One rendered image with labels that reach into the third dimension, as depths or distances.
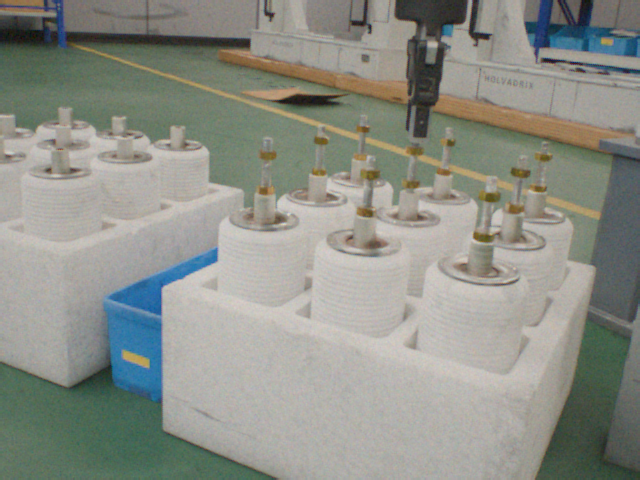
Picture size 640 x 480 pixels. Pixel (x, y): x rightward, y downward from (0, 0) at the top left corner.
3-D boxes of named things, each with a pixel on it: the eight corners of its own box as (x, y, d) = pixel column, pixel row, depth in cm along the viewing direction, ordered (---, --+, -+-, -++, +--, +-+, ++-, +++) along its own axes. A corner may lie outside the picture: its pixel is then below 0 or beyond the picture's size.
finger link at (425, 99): (417, 86, 72) (411, 135, 74) (419, 90, 69) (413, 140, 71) (431, 88, 72) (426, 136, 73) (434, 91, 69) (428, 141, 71)
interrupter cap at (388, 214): (360, 217, 80) (361, 211, 79) (400, 207, 85) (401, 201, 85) (414, 234, 75) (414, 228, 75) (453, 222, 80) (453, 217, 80)
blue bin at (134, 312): (234, 306, 114) (237, 236, 110) (293, 323, 109) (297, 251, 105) (100, 384, 88) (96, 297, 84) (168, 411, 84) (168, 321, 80)
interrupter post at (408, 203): (392, 219, 80) (395, 191, 79) (404, 215, 81) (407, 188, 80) (409, 224, 78) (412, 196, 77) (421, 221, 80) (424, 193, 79)
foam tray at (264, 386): (322, 315, 113) (330, 208, 107) (571, 387, 96) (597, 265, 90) (161, 431, 80) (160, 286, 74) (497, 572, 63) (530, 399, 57)
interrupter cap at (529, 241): (560, 250, 73) (562, 244, 73) (503, 256, 70) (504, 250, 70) (514, 228, 80) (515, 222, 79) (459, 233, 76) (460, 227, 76)
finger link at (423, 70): (418, 38, 68) (411, 96, 71) (419, 43, 66) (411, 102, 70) (446, 40, 68) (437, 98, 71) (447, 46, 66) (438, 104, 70)
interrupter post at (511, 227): (525, 244, 74) (530, 214, 73) (507, 246, 73) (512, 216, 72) (510, 237, 76) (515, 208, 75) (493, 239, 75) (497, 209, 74)
